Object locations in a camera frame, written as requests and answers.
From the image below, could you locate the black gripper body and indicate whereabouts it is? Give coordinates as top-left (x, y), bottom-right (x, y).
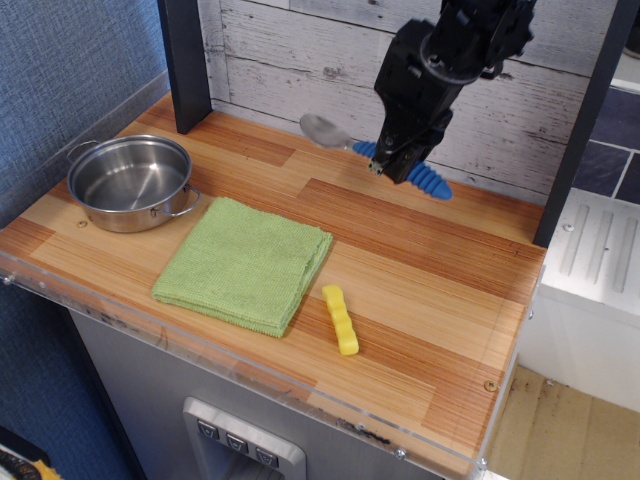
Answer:
top-left (373, 20), bottom-right (461, 170)

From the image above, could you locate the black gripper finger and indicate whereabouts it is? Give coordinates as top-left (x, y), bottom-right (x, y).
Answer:
top-left (425, 110), bottom-right (453, 146)
top-left (384, 143), bottom-right (434, 184)

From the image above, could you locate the blue handled metal spoon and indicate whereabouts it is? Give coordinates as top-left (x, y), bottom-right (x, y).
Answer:
top-left (299, 114), bottom-right (453, 200)

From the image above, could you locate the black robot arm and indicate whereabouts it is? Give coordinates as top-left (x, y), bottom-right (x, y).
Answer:
top-left (370, 1), bottom-right (535, 183)

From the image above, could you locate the yellow toy vegetable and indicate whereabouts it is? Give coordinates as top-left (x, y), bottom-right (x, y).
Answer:
top-left (322, 284), bottom-right (359, 356)

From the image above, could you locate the green folded cloth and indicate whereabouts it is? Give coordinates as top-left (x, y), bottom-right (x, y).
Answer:
top-left (151, 198), bottom-right (333, 338)

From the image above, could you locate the white grooved side appliance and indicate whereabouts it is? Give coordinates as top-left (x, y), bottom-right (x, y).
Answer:
top-left (519, 189), bottom-right (639, 411)

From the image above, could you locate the stainless steel pot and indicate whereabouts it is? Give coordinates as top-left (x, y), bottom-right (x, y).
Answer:
top-left (67, 135), bottom-right (201, 233)

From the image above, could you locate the silver button panel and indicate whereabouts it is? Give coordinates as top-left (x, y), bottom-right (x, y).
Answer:
top-left (183, 397), bottom-right (307, 479)

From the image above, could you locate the clear acrylic edge guard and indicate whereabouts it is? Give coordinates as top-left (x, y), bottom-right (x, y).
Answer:
top-left (1, 242), bottom-right (542, 479)

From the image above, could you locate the dark right frame post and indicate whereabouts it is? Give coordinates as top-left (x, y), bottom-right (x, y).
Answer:
top-left (533, 0), bottom-right (639, 248)

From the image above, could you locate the dark frame post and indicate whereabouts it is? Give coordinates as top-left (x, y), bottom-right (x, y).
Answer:
top-left (157, 0), bottom-right (212, 134)
top-left (533, 0), bottom-right (639, 248)

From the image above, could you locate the dark left frame post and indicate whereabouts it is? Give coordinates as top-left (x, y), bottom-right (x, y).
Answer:
top-left (157, 0), bottom-right (212, 134)

